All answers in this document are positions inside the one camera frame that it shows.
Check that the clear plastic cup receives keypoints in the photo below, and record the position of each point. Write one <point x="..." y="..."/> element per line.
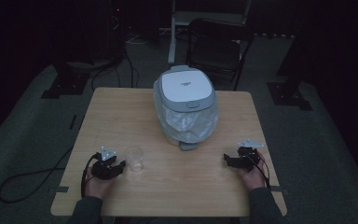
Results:
<point x="134" y="158"/>

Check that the wooden table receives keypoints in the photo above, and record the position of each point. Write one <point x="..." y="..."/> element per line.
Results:
<point x="167" y="186"/>

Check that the person's left hand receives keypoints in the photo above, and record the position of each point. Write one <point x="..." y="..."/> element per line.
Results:
<point x="96" y="185"/>

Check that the clear plastic bin liner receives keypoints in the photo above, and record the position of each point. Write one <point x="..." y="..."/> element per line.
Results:
<point x="189" y="123"/>

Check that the black stand base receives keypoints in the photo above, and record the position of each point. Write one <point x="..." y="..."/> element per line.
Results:
<point x="66" y="82"/>
<point x="289" y="93"/>

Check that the black folding chair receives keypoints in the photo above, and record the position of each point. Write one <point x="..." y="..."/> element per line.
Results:
<point x="217" y="49"/>

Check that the white pedal trash bin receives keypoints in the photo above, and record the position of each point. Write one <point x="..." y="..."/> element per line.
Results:
<point x="185" y="93"/>

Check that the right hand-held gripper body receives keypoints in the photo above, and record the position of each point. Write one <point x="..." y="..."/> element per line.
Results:
<point x="247" y="155"/>

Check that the person's right hand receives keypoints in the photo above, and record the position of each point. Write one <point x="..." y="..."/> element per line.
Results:
<point x="254" y="177"/>

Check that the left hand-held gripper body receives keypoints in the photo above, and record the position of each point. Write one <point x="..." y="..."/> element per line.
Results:
<point x="104" y="168"/>

